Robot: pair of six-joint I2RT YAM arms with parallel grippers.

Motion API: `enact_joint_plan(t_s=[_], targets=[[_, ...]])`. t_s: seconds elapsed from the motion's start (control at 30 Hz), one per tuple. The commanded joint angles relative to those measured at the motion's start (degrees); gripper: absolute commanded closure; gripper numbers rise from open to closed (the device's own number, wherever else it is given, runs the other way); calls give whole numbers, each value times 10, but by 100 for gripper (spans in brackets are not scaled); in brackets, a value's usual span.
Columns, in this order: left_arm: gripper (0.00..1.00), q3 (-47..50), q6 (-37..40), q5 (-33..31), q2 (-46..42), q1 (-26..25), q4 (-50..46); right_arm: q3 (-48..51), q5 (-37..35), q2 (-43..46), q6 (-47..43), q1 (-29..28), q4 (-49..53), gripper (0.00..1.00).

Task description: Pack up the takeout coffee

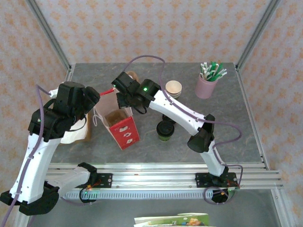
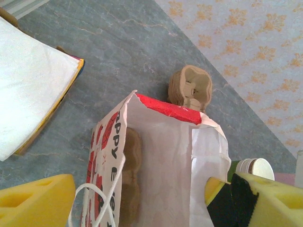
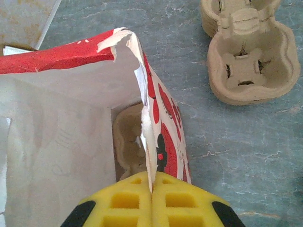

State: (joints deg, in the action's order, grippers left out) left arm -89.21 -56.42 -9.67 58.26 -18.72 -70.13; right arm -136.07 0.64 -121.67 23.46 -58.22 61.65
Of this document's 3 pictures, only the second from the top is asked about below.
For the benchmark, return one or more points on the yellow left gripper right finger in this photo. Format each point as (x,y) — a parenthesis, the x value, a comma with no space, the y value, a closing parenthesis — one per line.
(267,205)

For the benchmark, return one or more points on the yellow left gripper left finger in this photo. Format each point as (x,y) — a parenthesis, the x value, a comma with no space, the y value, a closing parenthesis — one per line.
(35,203)

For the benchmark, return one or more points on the red white printed paper bag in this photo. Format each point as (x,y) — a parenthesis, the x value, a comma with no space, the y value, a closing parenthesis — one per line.
(165,153)

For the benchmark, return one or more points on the pink straw holder cup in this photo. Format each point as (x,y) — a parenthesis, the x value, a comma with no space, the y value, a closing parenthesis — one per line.
(282,177)

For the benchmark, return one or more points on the green paper cup stack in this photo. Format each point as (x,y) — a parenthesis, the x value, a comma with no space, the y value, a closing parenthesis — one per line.
(260,168)

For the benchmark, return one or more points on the brown pulp cup carrier stack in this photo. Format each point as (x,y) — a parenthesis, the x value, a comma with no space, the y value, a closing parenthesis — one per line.
(189,85)

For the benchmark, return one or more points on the aluminium side rail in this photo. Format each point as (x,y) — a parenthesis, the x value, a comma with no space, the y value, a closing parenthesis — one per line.
(23,6)

